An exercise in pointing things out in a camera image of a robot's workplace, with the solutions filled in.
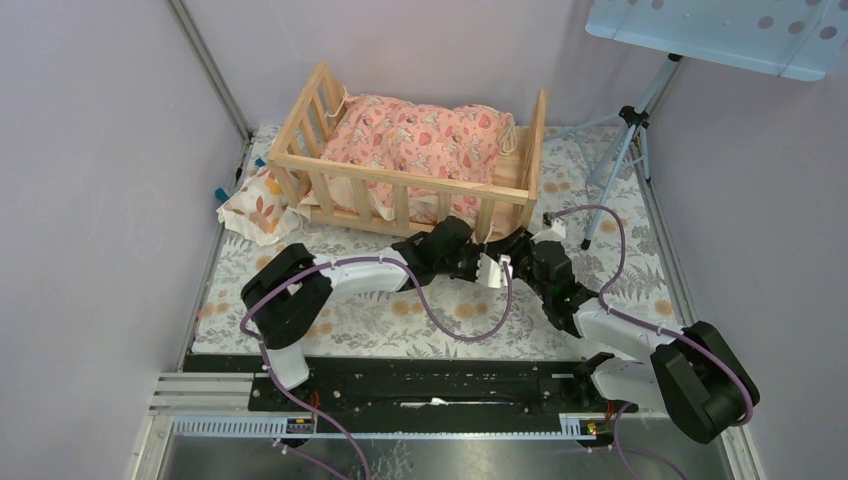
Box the pink patterned bed cushion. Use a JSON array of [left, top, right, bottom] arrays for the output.
[[320, 94, 517, 225]]

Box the wooden pet bed frame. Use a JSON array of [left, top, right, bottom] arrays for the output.
[[267, 62, 548, 241]]

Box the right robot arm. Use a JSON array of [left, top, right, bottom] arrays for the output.
[[480, 222, 761, 444]]

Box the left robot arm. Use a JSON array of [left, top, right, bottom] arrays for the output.
[[240, 216, 518, 411]]

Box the black tripod stand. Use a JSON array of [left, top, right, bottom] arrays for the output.
[[563, 53, 685, 251]]

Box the floral small pillow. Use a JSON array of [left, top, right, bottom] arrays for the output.
[[216, 166, 307, 246]]

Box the blue toy item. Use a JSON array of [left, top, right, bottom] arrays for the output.
[[214, 156, 270, 206]]

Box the grey diagonal pole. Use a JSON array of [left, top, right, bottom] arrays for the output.
[[164, 0, 253, 144]]

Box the light blue perforated panel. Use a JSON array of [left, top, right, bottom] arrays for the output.
[[585, 0, 847, 82]]

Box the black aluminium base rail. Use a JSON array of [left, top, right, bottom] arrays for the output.
[[151, 355, 678, 442]]

